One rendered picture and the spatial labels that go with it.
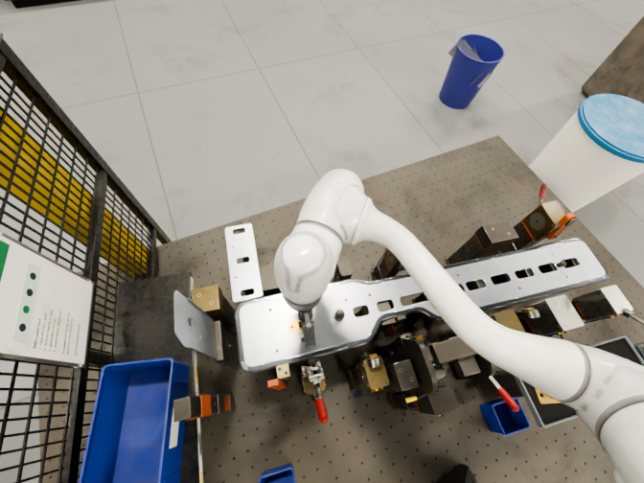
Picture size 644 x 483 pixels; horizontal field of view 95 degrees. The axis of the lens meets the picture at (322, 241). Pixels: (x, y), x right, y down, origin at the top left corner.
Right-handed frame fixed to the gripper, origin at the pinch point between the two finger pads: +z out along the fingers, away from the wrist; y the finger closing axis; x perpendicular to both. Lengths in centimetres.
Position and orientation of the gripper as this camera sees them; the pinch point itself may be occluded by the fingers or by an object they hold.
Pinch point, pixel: (302, 313)
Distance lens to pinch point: 85.6
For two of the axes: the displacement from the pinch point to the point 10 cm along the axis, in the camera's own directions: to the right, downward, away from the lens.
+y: -2.3, -8.7, 4.4
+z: -0.7, 4.6, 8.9
